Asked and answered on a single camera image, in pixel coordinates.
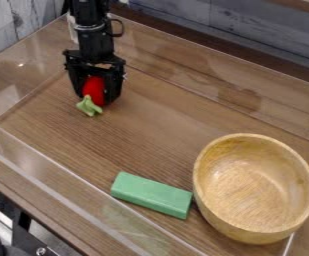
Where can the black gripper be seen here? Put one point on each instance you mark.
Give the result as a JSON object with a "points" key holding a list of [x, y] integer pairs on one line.
{"points": [[81, 66]]}

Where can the red plush strawberry toy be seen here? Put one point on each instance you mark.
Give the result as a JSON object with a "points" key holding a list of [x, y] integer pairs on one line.
{"points": [[93, 101]]}

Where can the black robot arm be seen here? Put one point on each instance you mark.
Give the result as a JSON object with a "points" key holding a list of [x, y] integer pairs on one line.
{"points": [[96, 28]]}

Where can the clear acrylic tray walls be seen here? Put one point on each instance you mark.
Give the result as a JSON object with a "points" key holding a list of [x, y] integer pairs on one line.
{"points": [[188, 94]]}

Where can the green rectangular block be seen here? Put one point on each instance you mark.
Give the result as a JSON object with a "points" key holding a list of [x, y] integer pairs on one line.
{"points": [[153, 195]]}

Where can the wooden bowl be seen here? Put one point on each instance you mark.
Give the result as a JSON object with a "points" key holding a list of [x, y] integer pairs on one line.
{"points": [[251, 185]]}

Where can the black device with knob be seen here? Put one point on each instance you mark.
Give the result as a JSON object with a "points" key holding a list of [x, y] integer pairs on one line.
{"points": [[25, 246]]}

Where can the clear acrylic corner bracket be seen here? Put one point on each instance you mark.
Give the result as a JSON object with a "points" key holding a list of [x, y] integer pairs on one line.
{"points": [[72, 28]]}

